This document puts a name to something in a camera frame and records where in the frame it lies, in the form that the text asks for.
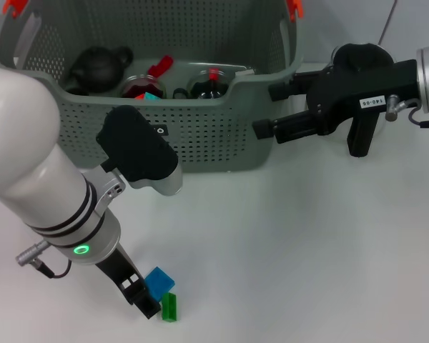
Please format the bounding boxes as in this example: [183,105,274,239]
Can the glass teacup black holder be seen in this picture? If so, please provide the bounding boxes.
[172,69,230,101]
[120,73,167,100]

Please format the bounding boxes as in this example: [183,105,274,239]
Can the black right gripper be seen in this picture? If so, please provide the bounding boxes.
[252,59,422,144]

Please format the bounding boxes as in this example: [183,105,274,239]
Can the glass teapot black handle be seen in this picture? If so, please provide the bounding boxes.
[327,42,395,158]

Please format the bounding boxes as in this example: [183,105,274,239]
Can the green toy brick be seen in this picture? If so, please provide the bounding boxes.
[161,292,180,322]

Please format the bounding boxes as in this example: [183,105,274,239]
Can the grey perforated storage bin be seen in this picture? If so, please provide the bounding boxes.
[0,0,306,175]

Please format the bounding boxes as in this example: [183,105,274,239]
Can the dark left gripper cable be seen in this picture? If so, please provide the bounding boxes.
[38,259,73,279]

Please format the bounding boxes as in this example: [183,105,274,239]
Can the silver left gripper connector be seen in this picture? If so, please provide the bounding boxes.
[15,239,50,267]

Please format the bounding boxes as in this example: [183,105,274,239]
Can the dark red toy brick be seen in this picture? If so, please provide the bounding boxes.
[148,55,174,76]

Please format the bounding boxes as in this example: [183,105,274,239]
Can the dark clay teapot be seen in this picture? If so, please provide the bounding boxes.
[63,45,134,96]

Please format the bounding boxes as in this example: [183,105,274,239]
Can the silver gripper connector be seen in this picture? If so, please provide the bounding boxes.
[385,93,421,123]
[15,239,50,267]

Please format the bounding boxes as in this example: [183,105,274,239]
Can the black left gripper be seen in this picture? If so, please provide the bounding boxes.
[94,245,162,319]

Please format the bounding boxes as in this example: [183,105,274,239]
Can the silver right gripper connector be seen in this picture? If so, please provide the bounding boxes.
[385,93,421,123]

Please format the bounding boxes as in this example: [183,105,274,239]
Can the blue toy brick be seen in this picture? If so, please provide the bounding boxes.
[144,266,176,301]

